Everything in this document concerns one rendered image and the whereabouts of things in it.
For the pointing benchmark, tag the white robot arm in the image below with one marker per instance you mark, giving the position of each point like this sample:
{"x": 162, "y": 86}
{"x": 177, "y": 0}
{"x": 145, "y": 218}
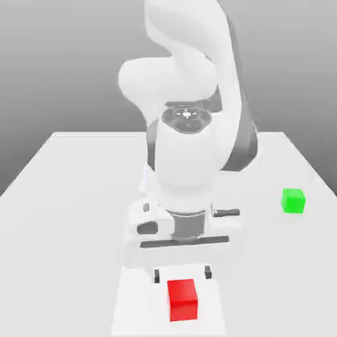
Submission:
{"x": 184, "y": 163}

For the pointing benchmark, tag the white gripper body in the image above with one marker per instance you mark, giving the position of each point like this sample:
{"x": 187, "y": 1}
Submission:
{"x": 181, "y": 254}

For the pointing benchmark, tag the small red cube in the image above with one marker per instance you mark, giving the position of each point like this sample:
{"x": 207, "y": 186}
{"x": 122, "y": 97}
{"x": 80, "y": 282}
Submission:
{"x": 183, "y": 302}

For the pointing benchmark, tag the small green cube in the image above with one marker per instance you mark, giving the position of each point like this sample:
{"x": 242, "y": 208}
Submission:
{"x": 292, "y": 201}

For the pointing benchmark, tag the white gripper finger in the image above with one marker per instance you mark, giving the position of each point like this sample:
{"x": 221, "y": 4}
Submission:
{"x": 156, "y": 277}
{"x": 208, "y": 272}

